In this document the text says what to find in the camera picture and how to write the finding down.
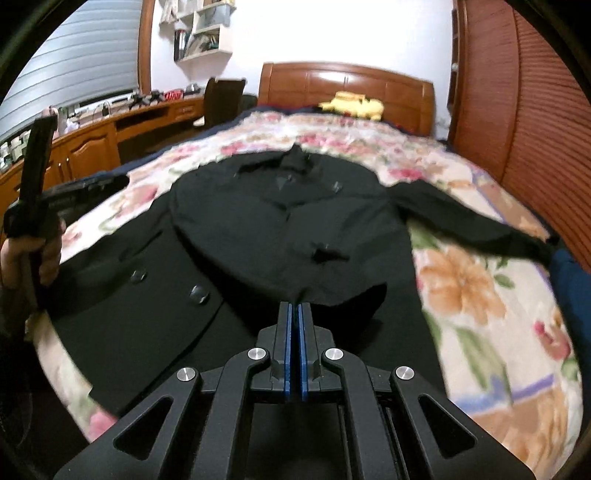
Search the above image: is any wooden bed headboard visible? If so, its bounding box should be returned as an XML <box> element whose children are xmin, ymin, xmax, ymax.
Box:
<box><xmin>257</xmin><ymin>62</ymin><xmax>437</xmax><ymax>138</ymax></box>

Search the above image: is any navy pillow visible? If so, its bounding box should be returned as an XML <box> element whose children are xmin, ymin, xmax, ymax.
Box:
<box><xmin>547</xmin><ymin>249</ymin><xmax>591</xmax><ymax>296</ymax></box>

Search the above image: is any wooden desk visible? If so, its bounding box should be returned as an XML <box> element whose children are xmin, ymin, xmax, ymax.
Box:
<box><xmin>0</xmin><ymin>95</ymin><xmax>206</xmax><ymax>204</ymax></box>

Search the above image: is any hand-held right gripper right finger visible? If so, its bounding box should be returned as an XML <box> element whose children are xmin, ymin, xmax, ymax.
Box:
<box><xmin>298</xmin><ymin>302</ymin><xmax>536</xmax><ymax>480</ymax></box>

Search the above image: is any person's left hand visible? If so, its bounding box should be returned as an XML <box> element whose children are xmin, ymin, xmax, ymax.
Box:
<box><xmin>0</xmin><ymin>225</ymin><xmax>62</xmax><ymax>315</ymax></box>

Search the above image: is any yellow plush toy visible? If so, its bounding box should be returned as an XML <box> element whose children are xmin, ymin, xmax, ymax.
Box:
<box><xmin>318</xmin><ymin>91</ymin><xmax>386</xmax><ymax>121</ymax></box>

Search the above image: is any grey window blind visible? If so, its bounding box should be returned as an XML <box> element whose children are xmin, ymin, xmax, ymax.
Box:
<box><xmin>0</xmin><ymin>0</ymin><xmax>141</xmax><ymax>139</ymax></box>

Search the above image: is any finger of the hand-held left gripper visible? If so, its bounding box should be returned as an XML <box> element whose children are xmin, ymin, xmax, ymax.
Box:
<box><xmin>17</xmin><ymin>115</ymin><xmax>59</xmax><ymax>219</ymax></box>
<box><xmin>42</xmin><ymin>177</ymin><xmax>131</xmax><ymax>214</ymax></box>

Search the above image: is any white wall shelf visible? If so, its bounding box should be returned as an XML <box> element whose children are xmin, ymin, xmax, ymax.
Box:
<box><xmin>159</xmin><ymin>0</ymin><xmax>232</xmax><ymax>63</ymax></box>

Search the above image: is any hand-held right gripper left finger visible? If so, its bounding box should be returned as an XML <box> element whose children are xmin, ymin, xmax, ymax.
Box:
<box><xmin>53</xmin><ymin>302</ymin><xmax>294</xmax><ymax>480</ymax></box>

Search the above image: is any dark desk chair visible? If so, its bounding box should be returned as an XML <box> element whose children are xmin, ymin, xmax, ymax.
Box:
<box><xmin>193</xmin><ymin>78</ymin><xmax>257</xmax><ymax>127</ymax></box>

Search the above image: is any black coat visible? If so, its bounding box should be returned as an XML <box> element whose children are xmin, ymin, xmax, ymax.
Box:
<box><xmin>44</xmin><ymin>143</ymin><xmax>561</xmax><ymax>416</ymax></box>

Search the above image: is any floral blanket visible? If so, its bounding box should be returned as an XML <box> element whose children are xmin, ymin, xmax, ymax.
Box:
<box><xmin>28</xmin><ymin>111</ymin><xmax>585</xmax><ymax>480</ymax></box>

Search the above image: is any wooden louvered wardrobe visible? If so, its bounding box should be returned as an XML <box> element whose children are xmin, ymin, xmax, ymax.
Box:
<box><xmin>445</xmin><ymin>0</ymin><xmax>591</xmax><ymax>273</ymax></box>

